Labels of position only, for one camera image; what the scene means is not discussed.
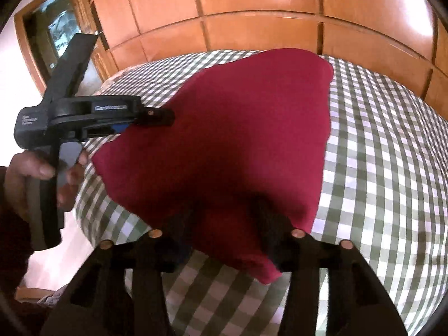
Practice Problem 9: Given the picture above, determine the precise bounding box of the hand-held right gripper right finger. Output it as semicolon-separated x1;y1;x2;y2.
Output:
257;199;409;336

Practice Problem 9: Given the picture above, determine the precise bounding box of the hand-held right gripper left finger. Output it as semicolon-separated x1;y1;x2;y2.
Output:
40;210;194;336

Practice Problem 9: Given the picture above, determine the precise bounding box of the wooden wardrobe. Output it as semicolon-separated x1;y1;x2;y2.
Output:
72;0;448;113

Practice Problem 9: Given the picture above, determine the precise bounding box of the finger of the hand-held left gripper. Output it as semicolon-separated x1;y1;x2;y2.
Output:
82;121;138;140
135;107;176;127

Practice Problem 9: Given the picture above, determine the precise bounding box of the person's left hand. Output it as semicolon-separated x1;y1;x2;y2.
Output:
5;148;89;215

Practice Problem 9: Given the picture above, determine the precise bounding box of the green checkered bed sheet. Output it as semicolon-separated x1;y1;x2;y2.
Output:
75;49;448;336

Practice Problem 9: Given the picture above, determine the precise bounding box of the wooden framed doorway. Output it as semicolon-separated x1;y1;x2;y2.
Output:
14;0;106;83

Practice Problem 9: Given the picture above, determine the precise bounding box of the red garment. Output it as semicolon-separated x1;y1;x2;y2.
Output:
92;47;334;284

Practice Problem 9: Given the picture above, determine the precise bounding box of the person's left forearm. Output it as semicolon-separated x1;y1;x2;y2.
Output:
0;166;37;288

